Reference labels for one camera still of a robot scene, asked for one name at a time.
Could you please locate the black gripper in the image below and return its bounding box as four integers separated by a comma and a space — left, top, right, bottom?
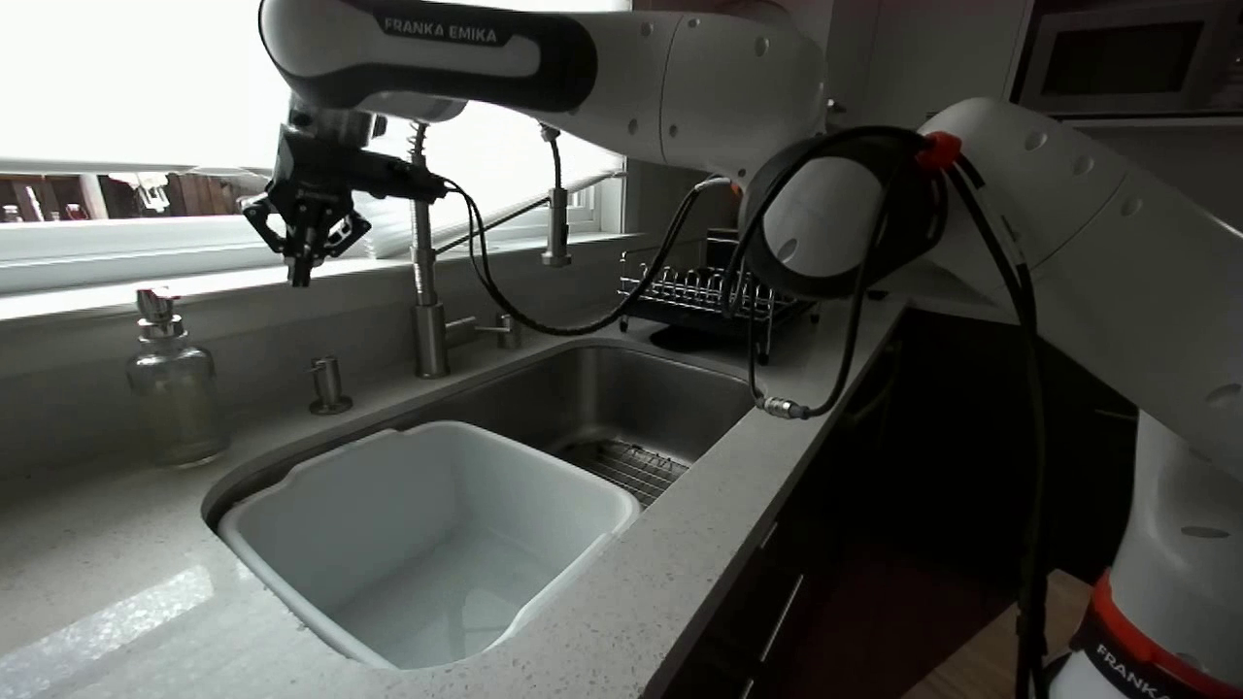
239, 115, 375, 293

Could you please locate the steel sink soap dispenser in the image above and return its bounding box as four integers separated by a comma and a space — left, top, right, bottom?
303, 352, 358, 420

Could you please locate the glass soap bottle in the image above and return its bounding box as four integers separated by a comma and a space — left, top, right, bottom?
121, 286, 224, 473

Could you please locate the stainless steel sink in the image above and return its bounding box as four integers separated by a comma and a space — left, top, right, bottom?
199, 328, 769, 676

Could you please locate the metal sink bottom grid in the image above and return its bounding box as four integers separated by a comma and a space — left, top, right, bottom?
555, 430, 695, 514

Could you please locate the spring neck kitchen faucet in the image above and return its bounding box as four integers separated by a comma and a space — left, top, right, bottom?
402, 115, 576, 386

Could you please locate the white window blind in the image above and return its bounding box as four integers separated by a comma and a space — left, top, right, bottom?
365, 114, 631, 262

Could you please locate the white plastic wash tub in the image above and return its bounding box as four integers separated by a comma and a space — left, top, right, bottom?
215, 416, 644, 676

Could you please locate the black dish rack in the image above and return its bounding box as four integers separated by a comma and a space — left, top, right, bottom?
615, 236, 815, 365

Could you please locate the dark base cabinet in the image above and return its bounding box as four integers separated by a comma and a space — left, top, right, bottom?
655, 308, 1143, 699

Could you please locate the built-in microwave oven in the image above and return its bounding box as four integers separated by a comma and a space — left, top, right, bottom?
1015, 0, 1243, 126

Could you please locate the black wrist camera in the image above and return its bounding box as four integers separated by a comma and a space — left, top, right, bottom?
365, 157, 455, 205

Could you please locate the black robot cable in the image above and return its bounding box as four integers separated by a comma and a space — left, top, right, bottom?
437, 121, 1056, 699

